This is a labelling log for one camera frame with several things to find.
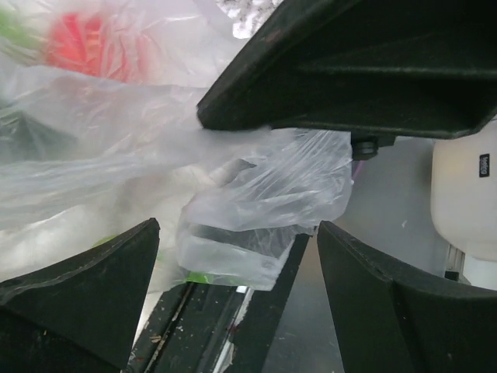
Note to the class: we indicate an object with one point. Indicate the black metal base rail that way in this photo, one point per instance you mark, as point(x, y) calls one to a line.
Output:
point(214, 328)

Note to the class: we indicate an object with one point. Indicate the translucent white plastic bag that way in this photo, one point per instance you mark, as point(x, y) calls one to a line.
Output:
point(84, 158)

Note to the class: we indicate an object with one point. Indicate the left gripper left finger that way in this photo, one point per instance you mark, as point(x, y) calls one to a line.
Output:
point(80, 314)

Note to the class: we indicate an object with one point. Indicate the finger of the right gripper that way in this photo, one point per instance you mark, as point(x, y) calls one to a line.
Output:
point(410, 68)

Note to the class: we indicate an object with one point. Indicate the red fake fruit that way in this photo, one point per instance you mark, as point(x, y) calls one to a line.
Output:
point(97, 46)

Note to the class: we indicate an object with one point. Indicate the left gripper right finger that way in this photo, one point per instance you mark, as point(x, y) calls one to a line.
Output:
point(392, 317)

